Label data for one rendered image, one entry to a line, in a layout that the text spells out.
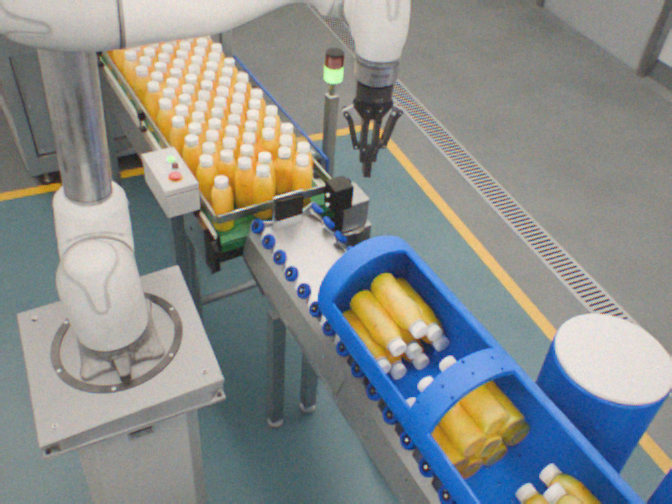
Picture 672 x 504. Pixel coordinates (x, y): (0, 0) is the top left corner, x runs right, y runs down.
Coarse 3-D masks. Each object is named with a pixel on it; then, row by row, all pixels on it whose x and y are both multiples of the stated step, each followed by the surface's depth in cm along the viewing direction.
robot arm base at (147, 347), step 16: (144, 336) 161; (80, 352) 161; (96, 352) 157; (112, 352) 157; (128, 352) 158; (144, 352) 161; (160, 352) 162; (80, 368) 159; (96, 368) 158; (112, 368) 159; (128, 368) 156
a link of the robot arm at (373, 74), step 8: (400, 56) 138; (360, 64) 138; (368, 64) 136; (376, 64) 136; (384, 64) 136; (392, 64) 137; (360, 72) 139; (368, 72) 138; (376, 72) 137; (384, 72) 137; (392, 72) 138; (360, 80) 140; (368, 80) 139; (376, 80) 139; (384, 80) 139; (392, 80) 140
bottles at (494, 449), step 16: (352, 320) 174; (368, 336) 171; (384, 352) 169; (416, 352) 170; (384, 368) 167; (400, 368) 172; (416, 368) 175; (432, 432) 152; (496, 432) 153; (528, 432) 158; (448, 448) 150; (496, 448) 155; (464, 464) 151; (480, 464) 156; (528, 496) 143
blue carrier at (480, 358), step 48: (384, 240) 173; (336, 288) 169; (432, 288) 181; (480, 336) 168; (384, 384) 157; (432, 384) 147; (480, 384) 144; (528, 384) 146; (576, 432) 140; (480, 480) 158; (528, 480) 157; (624, 480) 135
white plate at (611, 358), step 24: (576, 336) 181; (600, 336) 181; (624, 336) 182; (648, 336) 183; (576, 360) 175; (600, 360) 176; (624, 360) 176; (648, 360) 177; (600, 384) 170; (624, 384) 171; (648, 384) 171
